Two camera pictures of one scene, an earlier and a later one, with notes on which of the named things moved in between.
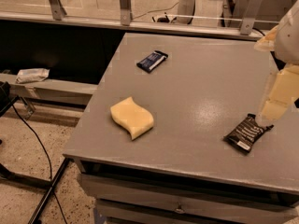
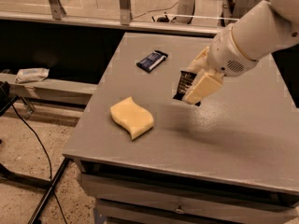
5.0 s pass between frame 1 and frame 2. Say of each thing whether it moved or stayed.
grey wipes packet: stayed
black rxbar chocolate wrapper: moved
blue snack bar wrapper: stayed
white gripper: moved
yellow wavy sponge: stayed
